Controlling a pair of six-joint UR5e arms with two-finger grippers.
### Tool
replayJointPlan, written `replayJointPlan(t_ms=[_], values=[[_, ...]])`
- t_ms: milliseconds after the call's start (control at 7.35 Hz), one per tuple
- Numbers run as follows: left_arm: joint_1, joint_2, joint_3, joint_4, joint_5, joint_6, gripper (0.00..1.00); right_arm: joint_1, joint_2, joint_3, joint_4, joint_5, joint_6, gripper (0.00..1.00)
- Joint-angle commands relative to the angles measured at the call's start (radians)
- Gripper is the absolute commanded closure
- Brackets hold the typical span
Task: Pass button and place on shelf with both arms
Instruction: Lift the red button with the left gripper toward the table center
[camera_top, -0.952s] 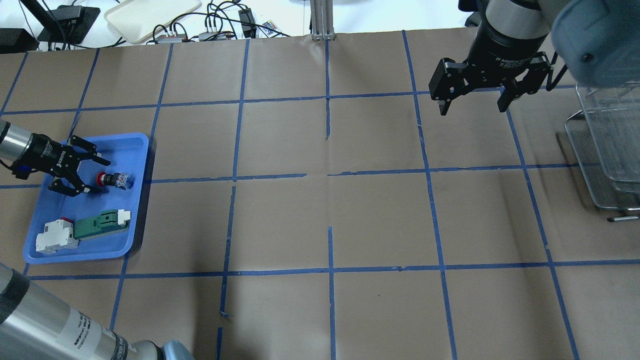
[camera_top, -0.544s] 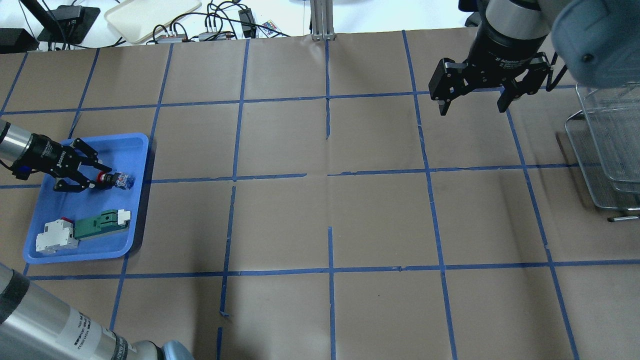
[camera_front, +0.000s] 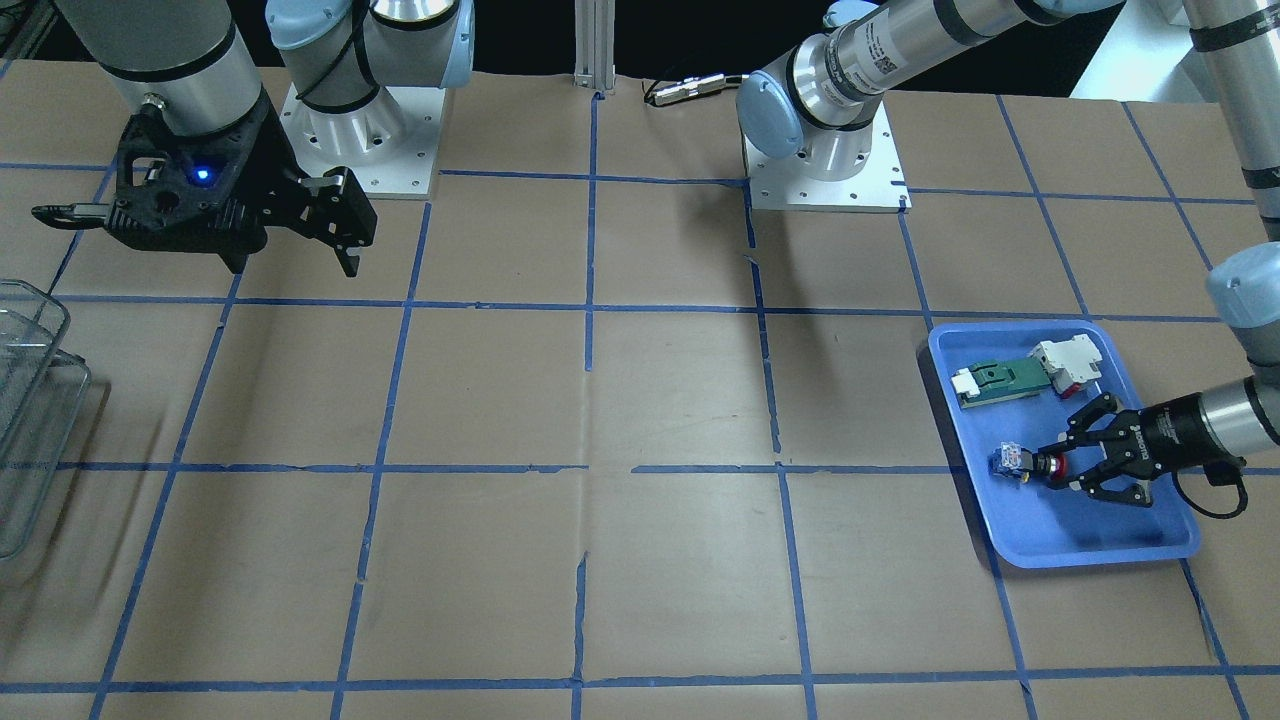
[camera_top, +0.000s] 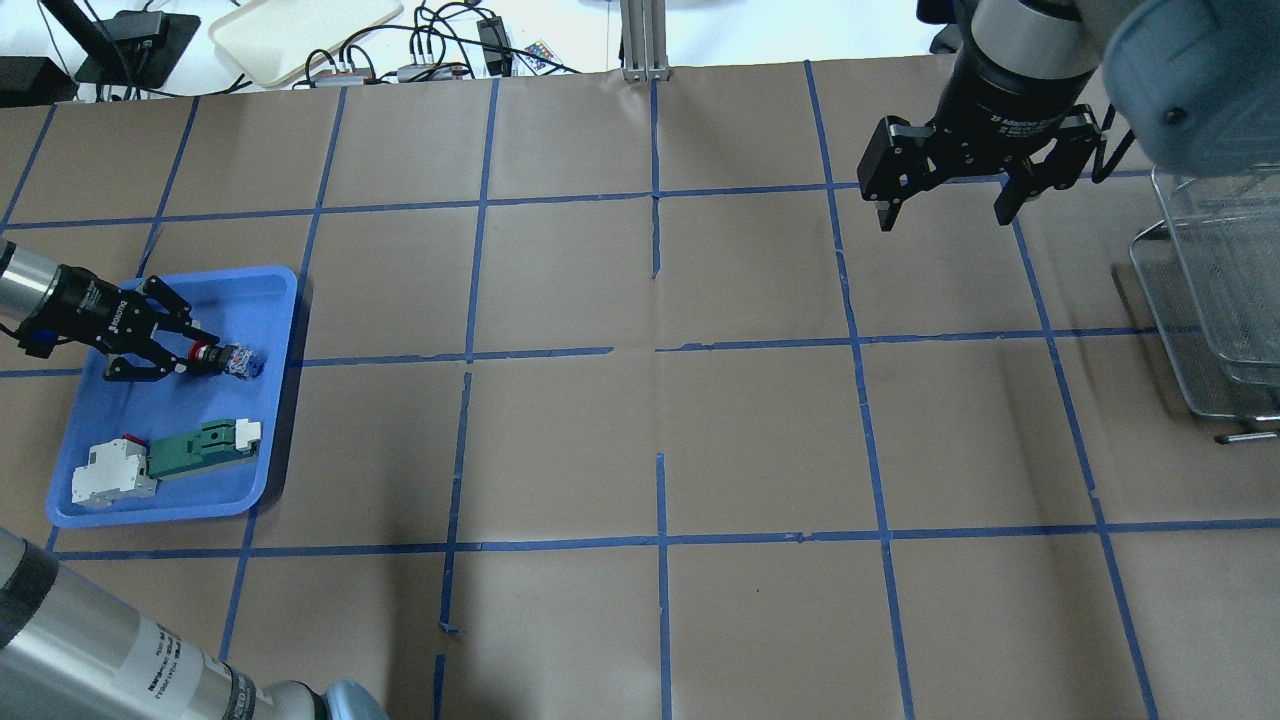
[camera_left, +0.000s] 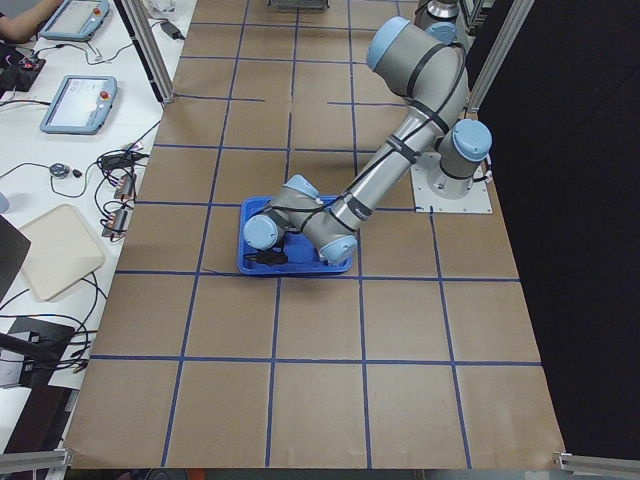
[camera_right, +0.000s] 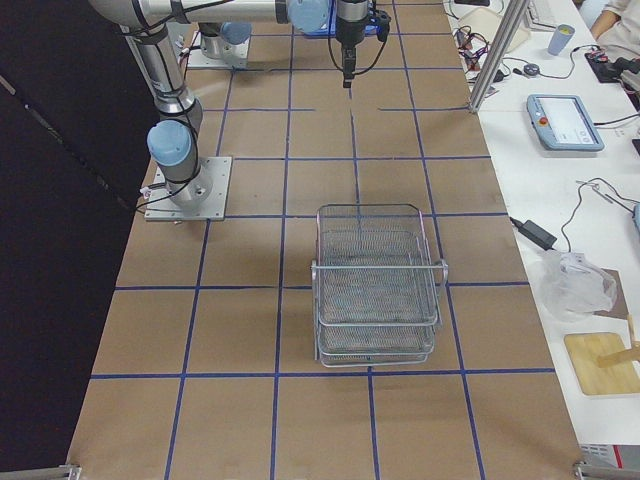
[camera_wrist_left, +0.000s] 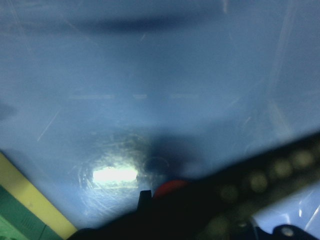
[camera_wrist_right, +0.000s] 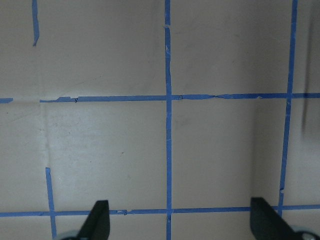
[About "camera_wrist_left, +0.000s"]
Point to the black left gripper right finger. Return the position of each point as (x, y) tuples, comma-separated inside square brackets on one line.
[(232, 196)]

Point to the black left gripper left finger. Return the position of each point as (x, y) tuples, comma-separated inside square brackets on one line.
[(170, 217)]

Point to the red emergency push button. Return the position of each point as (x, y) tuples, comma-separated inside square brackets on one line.
[(169, 187)]

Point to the blue plastic tray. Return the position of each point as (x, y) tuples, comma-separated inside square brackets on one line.
[(101, 99)]

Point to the green terminal block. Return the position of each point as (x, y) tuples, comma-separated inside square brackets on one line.
[(25, 213)]

